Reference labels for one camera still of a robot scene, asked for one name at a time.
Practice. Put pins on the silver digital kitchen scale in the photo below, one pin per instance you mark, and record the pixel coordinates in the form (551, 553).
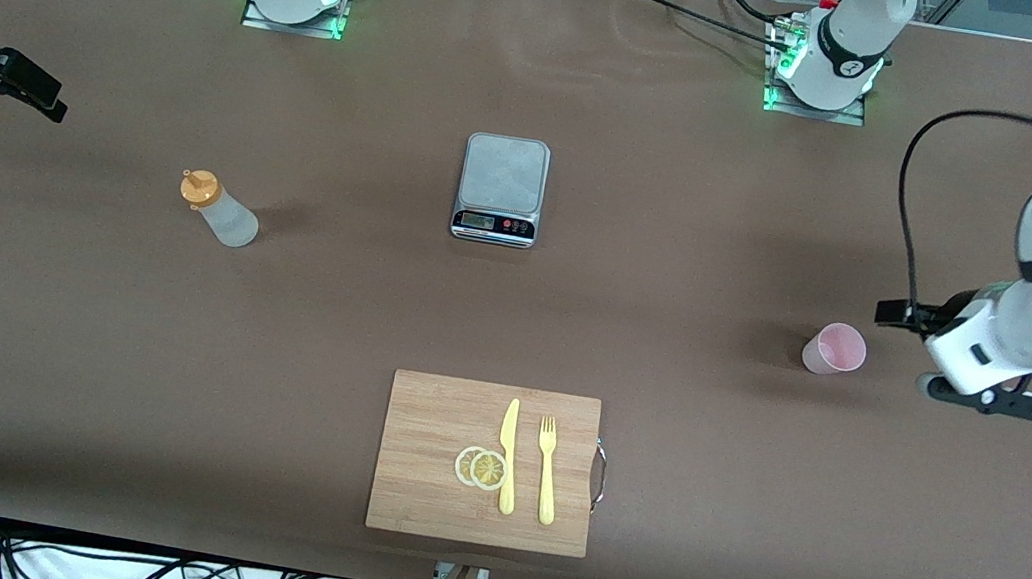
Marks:
(502, 176)

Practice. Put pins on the pink plastic cup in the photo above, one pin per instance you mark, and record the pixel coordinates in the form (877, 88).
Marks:
(835, 353)

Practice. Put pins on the clear sauce bottle orange cap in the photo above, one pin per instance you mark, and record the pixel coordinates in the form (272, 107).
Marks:
(228, 219)

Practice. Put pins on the wooden cutting board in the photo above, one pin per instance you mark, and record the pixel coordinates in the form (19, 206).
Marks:
(427, 418)

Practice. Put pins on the yellow plastic fork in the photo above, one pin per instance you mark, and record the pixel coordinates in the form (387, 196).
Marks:
(548, 486)

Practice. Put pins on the yellow lemon slice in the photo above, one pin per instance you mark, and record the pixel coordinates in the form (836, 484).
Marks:
(488, 469)
(462, 465)

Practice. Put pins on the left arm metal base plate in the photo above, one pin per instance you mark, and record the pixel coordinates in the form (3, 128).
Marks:
(843, 117)

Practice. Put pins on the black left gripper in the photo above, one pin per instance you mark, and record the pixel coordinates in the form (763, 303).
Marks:
(922, 315)

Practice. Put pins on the yellow plastic knife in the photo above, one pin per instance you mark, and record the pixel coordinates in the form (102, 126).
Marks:
(509, 430)

